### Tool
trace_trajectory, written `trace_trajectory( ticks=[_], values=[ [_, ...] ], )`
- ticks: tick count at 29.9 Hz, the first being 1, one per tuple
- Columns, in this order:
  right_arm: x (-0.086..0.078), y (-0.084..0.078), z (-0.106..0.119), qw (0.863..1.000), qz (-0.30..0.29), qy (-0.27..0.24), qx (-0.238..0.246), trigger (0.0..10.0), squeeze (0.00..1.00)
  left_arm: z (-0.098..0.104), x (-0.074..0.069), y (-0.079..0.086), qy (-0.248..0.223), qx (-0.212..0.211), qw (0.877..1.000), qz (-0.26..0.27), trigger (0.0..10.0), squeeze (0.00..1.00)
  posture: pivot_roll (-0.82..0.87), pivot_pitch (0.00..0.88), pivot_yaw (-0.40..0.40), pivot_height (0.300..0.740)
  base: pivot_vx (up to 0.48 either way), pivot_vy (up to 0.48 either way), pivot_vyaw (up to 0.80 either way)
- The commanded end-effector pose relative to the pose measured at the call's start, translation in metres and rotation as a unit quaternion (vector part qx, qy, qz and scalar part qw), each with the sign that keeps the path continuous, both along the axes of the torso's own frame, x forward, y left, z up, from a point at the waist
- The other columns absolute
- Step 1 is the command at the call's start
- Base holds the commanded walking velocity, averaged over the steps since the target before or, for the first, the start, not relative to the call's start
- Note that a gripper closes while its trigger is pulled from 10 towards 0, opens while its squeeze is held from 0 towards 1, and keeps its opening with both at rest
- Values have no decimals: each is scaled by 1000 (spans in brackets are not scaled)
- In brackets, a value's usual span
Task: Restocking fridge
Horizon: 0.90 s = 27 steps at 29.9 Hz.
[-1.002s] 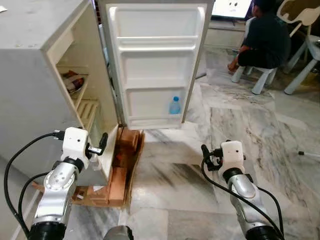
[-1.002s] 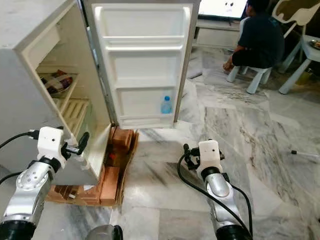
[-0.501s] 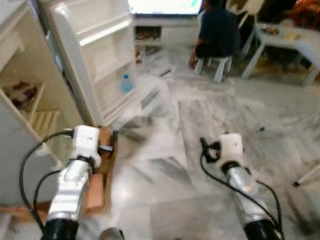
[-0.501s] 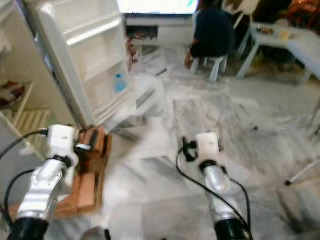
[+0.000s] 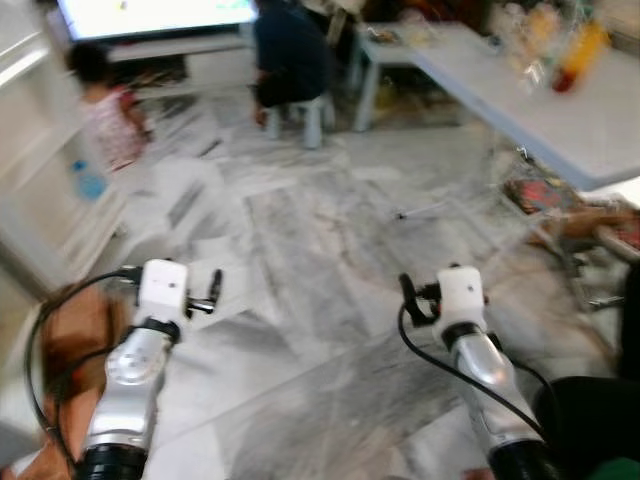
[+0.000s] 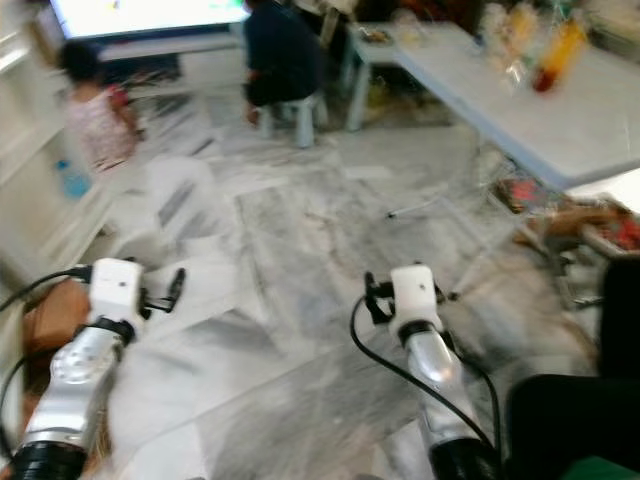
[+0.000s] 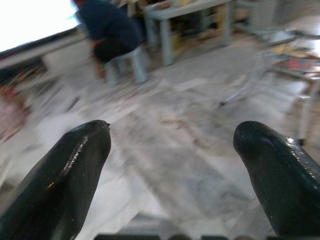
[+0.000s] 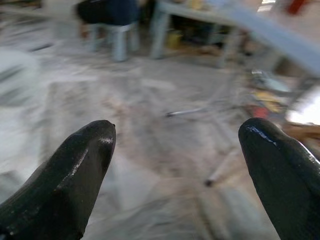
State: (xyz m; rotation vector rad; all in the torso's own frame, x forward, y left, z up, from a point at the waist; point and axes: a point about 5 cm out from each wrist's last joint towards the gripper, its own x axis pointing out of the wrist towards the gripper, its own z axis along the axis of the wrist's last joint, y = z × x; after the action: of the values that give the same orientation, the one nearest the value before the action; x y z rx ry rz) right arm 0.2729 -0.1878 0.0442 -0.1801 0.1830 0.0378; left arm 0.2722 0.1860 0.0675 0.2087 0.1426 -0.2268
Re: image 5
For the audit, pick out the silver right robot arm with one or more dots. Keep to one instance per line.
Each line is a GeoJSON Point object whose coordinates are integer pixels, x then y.
{"type": "Point", "coordinates": [485, 370]}

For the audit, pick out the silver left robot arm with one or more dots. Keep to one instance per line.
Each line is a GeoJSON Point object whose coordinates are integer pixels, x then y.
{"type": "Point", "coordinates": [130, 385]}

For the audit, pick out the brown rounded object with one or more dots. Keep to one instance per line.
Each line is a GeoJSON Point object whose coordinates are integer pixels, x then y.
{"type": "Point", "coordinates": [85, 330]}

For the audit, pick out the blue water bottle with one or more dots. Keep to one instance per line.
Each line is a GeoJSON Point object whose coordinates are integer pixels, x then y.
{"type": "Point", "coordinates": [90, 182]}

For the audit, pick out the child in pink dress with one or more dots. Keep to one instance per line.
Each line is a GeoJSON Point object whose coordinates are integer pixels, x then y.
{"type": "Point", "coordinates": [110, 125]}

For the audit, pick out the white plastic stool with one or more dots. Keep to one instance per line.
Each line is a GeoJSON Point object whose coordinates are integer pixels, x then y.
{"type": "Point", "coordinates": [313, 118]}

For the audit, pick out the black fabric object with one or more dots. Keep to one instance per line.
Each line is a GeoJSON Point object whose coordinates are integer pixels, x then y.
{"type": "Point", "coordinates": [595, 420]}

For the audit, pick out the white television bench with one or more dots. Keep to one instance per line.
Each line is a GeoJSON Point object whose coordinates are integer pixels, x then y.
{"type": "Point", "coordinates": [200, 66]}

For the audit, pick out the white cabinet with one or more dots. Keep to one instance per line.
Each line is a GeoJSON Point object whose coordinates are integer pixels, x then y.
{"type": "Point", "coordinates": [30, 150]}

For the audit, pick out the white table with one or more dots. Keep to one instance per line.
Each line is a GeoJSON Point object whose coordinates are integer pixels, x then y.
{"type": "Point", "coordinates": [560, 120]}

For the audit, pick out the seated person in dark clothes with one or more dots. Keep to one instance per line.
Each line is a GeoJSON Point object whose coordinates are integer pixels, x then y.
{"type": "Point", "coordinates": [290, 55]}

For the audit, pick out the bright television screen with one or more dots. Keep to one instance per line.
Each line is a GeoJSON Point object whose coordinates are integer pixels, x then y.
{"type": "Point", "coordinates": [150, 14]}

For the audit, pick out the clear plastic bottle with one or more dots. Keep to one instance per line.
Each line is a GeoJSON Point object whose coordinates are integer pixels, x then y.
{"type": "Point", "coordinates": [530, 40]}

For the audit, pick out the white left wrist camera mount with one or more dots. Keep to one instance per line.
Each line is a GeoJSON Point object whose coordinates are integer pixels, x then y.
{"type": "Point", "coordinates": [163, 288]}

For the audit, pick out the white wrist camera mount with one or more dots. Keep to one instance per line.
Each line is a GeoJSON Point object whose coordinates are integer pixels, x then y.
{"type": "Point", "coordinates": [462, 292]}
{"type": "Point", "coordinates": [163, 288]}

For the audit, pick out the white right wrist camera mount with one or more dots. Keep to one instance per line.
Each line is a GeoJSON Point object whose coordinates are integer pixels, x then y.
{"type": "Point", "coordinates": [462, 292]}

